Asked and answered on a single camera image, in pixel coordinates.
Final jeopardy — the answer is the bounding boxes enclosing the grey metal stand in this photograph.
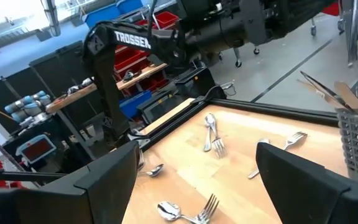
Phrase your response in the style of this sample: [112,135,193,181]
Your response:
[337,0,358,68]

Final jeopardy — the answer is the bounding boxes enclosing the silver spoon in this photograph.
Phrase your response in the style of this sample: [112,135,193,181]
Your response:
[144,164,165,178]
[156,200,198,224]
[203,113,218,153]

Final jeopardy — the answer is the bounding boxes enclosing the white box red screen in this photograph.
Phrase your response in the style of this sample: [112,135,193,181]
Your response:
[15,133,58,165]

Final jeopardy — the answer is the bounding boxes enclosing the wooden shelf board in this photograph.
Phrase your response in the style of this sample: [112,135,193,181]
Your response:
[45,63,169,114]

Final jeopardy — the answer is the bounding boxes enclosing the blue storage bin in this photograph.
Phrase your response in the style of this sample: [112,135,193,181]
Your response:
[119,90,154,119]
[84,2,121,29]

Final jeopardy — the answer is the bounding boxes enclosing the red storage bin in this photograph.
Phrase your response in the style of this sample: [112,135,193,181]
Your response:
[154,11,180,30]
[113,45,170,94]

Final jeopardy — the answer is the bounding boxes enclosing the wooden utensils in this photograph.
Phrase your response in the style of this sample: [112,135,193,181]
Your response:
[334,81,358,118]
[296,79,347,111]

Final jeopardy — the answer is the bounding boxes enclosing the black aluminium table frame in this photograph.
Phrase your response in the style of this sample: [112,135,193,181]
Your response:
[140,95,340,150]

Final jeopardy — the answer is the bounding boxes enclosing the blue grey rolls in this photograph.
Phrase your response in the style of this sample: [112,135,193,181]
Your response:
[4,90,52,124]

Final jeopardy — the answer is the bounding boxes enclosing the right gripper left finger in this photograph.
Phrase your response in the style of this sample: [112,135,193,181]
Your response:
[0,141,141,224]

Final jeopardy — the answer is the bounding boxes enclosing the silver fork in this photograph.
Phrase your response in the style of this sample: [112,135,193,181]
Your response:
[209,119,227,159]
[194,193,220,224]
[247,131,309,180]

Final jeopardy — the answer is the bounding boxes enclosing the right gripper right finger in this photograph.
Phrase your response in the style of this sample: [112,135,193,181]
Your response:
[255,142,358,224]

